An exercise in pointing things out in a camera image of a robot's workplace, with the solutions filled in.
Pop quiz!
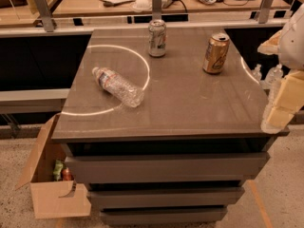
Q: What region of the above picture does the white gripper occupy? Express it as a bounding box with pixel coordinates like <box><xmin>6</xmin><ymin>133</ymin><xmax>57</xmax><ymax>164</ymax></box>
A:
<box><xmin>257</xmin><ymin>4</ymin><xmax>304</xmax><ymax>129</ymax></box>

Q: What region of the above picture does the silver green 7up can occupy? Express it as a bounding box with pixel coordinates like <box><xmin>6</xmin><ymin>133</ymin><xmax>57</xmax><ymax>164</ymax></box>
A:
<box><xmin>148</xmin><ymin>19</ymin><xmax>166</xmax><ymax>57</ymax></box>

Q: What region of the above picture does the clear bottle behind cabinet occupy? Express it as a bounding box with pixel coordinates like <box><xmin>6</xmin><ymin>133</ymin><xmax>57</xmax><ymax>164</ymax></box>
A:
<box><xmin>264</xmin><ymin>64</ymin><xmax>283</xmax><ymax>87</ymax></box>
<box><xmin>252</xmin><ymin>64</ymin><xmax>262</xmax><ymax>81</ymax></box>

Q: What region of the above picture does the gold soda can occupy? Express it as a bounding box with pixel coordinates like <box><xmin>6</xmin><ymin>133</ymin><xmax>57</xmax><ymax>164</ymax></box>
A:
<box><xmin>202</xmin><ymin>32</ymin><xmax>230</xmax><ymax>74</ymax></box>

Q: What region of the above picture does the clear plastic water bottle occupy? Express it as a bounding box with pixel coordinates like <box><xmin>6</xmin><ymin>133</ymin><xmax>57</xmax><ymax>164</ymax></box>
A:
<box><xmin>92</xmin><ymin>66</ymin><xmax>144</xmax><ymax>107</ymax></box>

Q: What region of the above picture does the red can in box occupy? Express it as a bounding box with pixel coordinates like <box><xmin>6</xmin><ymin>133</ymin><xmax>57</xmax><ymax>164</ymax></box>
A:
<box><xmin>62</xmin><ymin>168</ymin><xmax>73</xmax><ymax>181</ymax></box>

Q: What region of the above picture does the grey drawer cabinet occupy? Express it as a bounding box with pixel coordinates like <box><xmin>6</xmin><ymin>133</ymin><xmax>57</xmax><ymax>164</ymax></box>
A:
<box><xmin>52</xmin><ymin>28</ymin><xmax>275</xmax><ymax>225</ymax></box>

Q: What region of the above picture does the green snack bag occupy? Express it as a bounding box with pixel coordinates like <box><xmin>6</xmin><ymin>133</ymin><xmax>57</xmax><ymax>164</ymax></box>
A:
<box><xmin>53</xmin><ymin>160</ymin><xmax>64</xmax><ymax>181</ymax></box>

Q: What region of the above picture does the open cardboard box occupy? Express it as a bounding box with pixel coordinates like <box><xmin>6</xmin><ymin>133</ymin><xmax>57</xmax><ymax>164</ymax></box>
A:
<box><xmin>16</xmin><ymin>114</ymin><xmax>91</xmax><ymax>219</ymax></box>

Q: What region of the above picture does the right metal bracket post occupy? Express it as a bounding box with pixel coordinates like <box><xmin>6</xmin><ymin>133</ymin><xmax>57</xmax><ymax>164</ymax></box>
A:
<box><xmin>256</xmin><ymin>0</ymin><xmax>274</xmax><ymax>24</ymax></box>

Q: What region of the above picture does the metal bracket post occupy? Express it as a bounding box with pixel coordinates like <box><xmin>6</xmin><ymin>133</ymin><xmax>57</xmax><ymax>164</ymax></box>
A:
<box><xmin>256</xmin><ymin>0</ymin><xmax>274</xmax><ymax>24</ymax></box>
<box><xmin>34</xmin><ymin>0</ymin><xmax>55</xmax><ymax>32</ymax></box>
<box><xmin>152</xmin><ymin>0</ymin><xmax>162</xmax><ymax>20</ymax></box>

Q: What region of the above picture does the middle metal bracket post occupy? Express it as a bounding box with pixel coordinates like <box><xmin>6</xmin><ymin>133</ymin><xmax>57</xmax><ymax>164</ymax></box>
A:
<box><xmin>152</xmin><ymin>0</ymin><xmax>162</xmax><ymax>20</ymax></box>

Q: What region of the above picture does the left metal bracket post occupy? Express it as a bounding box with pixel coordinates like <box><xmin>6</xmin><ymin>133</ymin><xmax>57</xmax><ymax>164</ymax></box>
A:
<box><xmin>34</xmin><ymin>0</ymin><xmax>55</xmax><ymax>32</ymax></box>

